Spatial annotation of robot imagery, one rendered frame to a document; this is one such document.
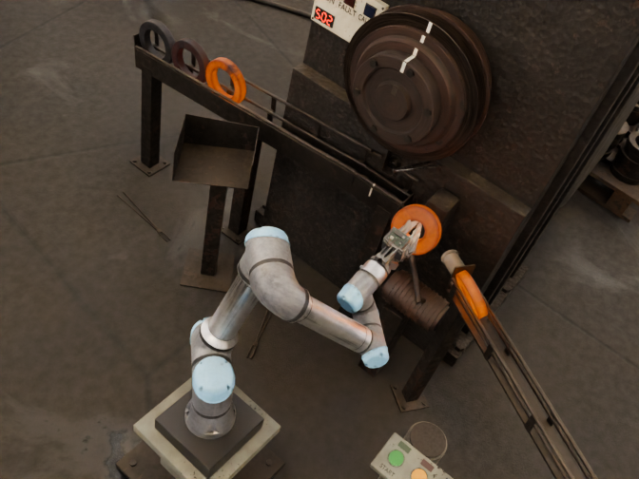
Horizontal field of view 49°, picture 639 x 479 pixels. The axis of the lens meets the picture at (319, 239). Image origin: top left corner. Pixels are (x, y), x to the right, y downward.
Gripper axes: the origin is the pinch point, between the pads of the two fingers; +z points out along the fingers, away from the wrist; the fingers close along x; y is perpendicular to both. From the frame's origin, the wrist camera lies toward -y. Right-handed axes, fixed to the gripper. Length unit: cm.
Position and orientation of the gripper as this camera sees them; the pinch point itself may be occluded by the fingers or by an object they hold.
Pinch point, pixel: (416, 225)
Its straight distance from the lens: 215.6
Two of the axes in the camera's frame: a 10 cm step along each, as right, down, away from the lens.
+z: 6.4, -6.7, 3.8
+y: 0.3, -4.7, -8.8
